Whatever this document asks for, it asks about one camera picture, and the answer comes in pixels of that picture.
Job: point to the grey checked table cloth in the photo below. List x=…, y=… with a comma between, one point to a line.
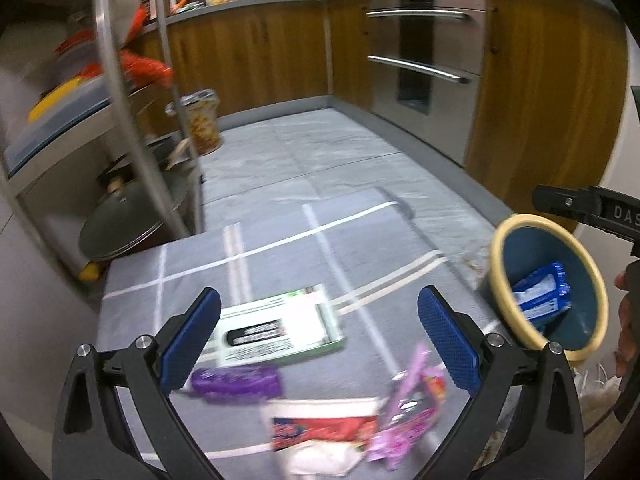
x=326, y=292

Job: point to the blue grey shelf tray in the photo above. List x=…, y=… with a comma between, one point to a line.
x=80, y=105

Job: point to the purple wrapper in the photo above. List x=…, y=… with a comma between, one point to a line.
x=239, y=384

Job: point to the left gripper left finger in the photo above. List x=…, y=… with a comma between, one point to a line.
x=92, y=438

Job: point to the wooden kitchen cabinets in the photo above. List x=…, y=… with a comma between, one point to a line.
x=552, y=88

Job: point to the stainless steel oven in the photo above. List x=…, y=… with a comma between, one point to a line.
x=426, y=60

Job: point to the small yellow object under shelf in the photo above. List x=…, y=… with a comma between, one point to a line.
x=91, y=272

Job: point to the blue white wrapper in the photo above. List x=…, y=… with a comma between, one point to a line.
x=543, y=295

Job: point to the grey pot lid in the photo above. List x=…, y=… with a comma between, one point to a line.
x=124, y=222

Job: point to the green white medicine box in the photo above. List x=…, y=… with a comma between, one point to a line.
x=281, y=329

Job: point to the red plastic bag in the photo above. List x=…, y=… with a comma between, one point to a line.
x=140, y=70

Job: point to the patterned floor trash bin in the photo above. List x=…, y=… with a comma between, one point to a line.
x=201, y=112

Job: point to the stainless steel shelf rack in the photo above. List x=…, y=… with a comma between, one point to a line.
x=82, y=166

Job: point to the person's right hand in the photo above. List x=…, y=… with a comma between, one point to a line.
x=628, y=345

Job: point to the red white paper cup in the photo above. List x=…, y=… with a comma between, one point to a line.
x=317, y=439

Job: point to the pink snack wrapper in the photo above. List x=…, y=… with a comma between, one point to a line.
x=413, y=406

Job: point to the yellow item on shelf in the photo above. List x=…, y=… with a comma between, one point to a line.
x=57, y=94

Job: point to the blue bin with yellow rim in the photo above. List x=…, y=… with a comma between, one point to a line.
x=523, y=243

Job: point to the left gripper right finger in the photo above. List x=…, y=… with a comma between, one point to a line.
x=522, y=420

